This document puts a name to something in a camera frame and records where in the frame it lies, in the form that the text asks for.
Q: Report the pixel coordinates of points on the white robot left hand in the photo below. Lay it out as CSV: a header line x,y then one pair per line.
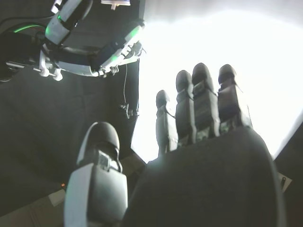
x,y
201,179

